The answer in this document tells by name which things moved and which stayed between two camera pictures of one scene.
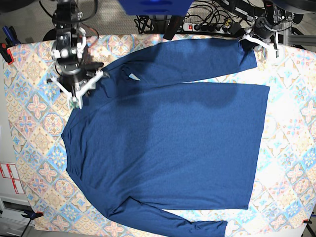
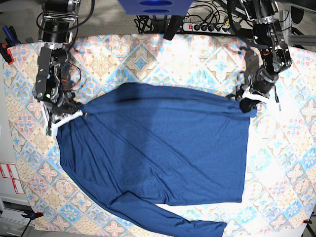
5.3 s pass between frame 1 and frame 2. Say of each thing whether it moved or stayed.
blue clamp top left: stayed
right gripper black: moved
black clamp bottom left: stayed
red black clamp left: stayed
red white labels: stayed
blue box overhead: stayed
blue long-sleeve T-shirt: moved
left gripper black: moved
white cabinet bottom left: stayed
